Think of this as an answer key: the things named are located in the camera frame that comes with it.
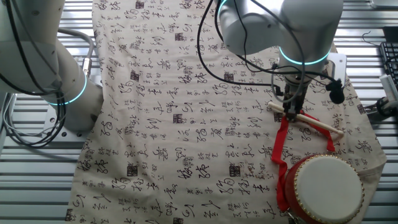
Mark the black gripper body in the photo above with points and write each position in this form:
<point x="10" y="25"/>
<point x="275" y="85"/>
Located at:
<point x="293" y="93"/>

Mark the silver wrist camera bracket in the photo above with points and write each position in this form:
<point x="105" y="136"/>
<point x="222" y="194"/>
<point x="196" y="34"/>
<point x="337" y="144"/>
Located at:
<point x="339" y="67"/>

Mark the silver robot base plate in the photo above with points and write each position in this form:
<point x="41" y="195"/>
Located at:
<point x="51" y="121"/>

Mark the small grey white box device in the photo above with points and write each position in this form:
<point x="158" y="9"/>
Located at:
<point x="390" y="87"/>

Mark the black foam microphone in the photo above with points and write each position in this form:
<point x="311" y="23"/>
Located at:
<point x="335" y="91"/>

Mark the black computer keyboard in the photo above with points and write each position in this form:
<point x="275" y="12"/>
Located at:
<point x="391" y="59"/>

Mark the light wooden drumstick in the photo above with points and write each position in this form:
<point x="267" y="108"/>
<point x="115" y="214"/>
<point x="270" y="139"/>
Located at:
<point x="320" y="124"/>

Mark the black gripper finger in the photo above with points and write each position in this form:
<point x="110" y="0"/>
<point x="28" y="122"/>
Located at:
<point x="289" y="111"/>
<point x="299" y="109"/>

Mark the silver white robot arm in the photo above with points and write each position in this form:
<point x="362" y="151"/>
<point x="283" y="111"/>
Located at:
<point x="311" y="18"/>

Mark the beige calligraphy print cloth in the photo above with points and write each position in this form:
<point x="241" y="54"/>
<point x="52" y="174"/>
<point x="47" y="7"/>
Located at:
<point x="171" y="140"/>

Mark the grey flat device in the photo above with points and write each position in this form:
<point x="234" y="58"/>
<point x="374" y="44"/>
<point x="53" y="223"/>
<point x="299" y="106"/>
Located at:
<point x="385" y="3"/>

